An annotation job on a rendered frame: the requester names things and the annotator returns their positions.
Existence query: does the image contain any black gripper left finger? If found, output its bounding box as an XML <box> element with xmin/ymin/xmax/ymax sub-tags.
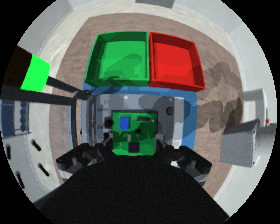
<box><xmin>56</xmin><ymin>138</ymin><xmax>124</xmax><ymax>183</ymax></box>

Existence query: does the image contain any green circuit board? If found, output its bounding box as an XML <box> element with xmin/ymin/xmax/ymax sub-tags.
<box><xmin>113</xmin><ymin>112</ymin><xmax>157</xmax><ymax>156</ymax></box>

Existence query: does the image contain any green open-top bin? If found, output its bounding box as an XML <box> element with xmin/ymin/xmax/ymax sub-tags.
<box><xmin>84</xmin><ymin>31</ymin><xmax>149</xmax><ymax>87</ymax></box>

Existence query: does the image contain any red open-top bin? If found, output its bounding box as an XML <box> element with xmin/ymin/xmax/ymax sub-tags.
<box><xmin>148</xmin><ymin>32</ymin><xmax>205</xmax><ymax>92</ymax></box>

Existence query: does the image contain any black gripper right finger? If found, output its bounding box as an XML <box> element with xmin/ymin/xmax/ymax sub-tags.
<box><xmin>144</xmin><ymin>139</ymin><xmax>212</xmax><ymax>187</ymax></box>

